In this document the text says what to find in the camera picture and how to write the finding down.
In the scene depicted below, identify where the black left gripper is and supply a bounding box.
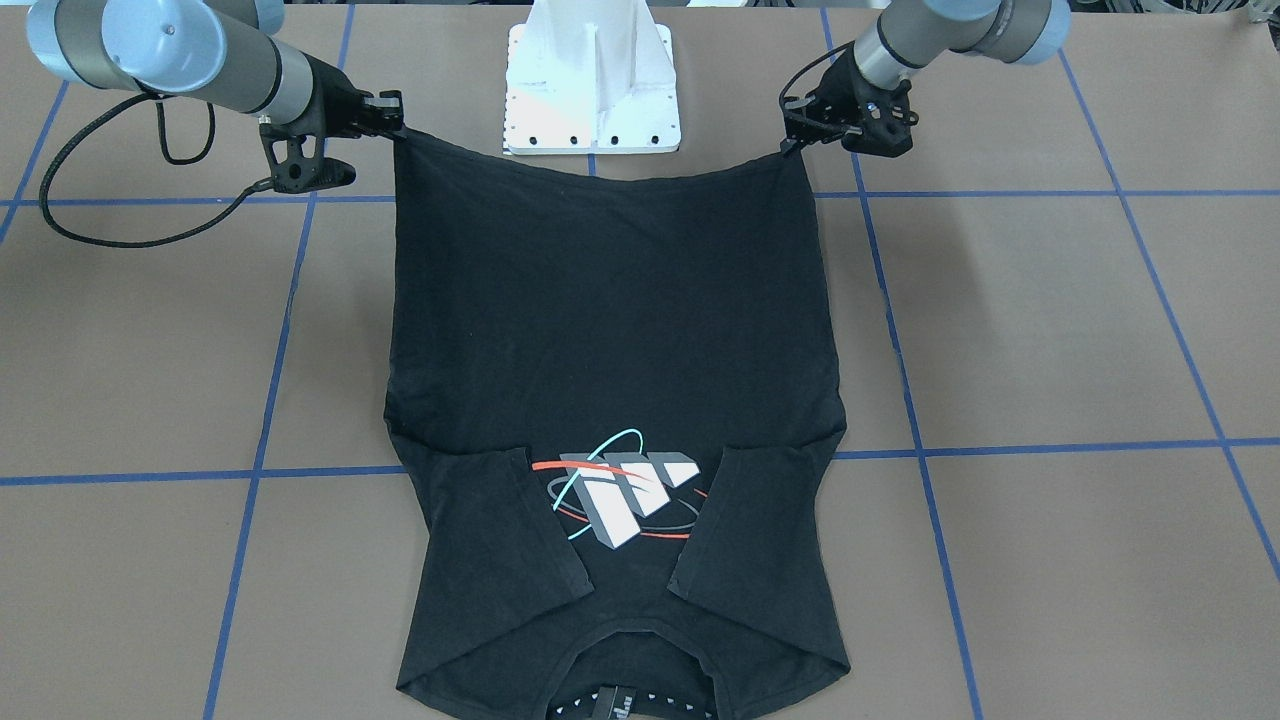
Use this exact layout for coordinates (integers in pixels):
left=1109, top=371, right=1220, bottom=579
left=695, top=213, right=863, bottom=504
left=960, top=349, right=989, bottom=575
left=780, top=45, right=919, bottom=158

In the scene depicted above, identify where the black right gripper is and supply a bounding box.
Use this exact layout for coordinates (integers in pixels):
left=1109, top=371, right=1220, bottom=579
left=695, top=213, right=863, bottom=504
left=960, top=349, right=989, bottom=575
left=294, top=55, right=404, bottom=138

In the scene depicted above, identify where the black graphic t-shirt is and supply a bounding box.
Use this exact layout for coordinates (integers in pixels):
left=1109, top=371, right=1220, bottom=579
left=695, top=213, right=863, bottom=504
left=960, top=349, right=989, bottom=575
left=384, top=131, right=850, bottom=719

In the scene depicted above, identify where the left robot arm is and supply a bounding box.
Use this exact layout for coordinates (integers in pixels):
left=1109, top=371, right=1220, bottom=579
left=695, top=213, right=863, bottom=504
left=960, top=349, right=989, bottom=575
left=778, top=1, right=1073, bottom=158

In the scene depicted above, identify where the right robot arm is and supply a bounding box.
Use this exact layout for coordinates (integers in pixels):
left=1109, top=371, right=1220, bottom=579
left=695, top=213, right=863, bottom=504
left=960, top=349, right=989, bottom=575
left=26, top=1, right=404, bottom=138

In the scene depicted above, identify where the black braided cable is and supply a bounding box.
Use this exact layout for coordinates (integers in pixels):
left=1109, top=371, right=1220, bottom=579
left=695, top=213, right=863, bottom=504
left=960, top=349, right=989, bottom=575
left=778, top=45, right=861, bottom=126
left=38, top=85, right=276, bottom=249

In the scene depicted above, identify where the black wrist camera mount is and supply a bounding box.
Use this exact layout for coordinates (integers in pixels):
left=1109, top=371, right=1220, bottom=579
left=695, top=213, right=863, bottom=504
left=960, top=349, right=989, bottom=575
left=259, top=117, right=357, bottom=193

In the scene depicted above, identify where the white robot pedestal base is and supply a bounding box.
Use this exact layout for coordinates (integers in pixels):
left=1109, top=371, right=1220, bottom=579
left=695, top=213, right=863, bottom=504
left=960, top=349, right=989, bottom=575
left=502, top=1, right=682, bottom=155

